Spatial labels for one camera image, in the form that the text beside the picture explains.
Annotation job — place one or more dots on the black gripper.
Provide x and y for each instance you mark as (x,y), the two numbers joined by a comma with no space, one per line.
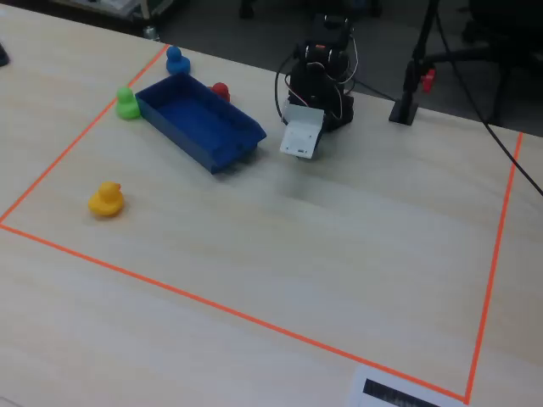
(330,119)

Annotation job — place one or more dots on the yellow toy duck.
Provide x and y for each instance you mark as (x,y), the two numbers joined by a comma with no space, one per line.
(106,203)

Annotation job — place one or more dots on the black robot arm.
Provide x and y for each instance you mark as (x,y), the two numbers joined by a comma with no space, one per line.
(339,114)

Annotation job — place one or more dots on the red toy duck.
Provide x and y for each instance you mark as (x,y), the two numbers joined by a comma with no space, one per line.
(221,90)

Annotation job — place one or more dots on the blue plastic box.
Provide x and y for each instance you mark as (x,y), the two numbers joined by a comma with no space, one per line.
(191,118)

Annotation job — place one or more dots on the blue toy duck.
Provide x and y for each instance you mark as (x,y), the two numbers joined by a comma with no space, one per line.
(176,63)

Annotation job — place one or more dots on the green toy duck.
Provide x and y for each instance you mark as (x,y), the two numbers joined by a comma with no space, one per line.
(126,106)

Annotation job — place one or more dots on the red clamp knob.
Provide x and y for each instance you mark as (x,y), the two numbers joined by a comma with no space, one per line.
(428,80)

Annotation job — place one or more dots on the clear plastic bottle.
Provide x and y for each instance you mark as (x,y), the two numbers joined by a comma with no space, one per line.
(150,33)

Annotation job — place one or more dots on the black office chair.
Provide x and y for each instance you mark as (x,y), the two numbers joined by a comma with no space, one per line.
(488,53)

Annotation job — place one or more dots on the orange tape strip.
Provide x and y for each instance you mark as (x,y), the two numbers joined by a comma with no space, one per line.
(271,327)
(51,168)
(496,254)

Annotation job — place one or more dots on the dark rounded object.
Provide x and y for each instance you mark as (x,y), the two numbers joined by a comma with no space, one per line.
(2,55)

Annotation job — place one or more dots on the white paper label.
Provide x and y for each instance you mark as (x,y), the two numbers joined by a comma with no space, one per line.
(358,394)

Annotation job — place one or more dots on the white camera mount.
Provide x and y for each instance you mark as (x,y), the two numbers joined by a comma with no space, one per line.
(299,135)

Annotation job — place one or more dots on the black camera stand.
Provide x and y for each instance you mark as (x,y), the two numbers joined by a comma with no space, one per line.
(403,112)

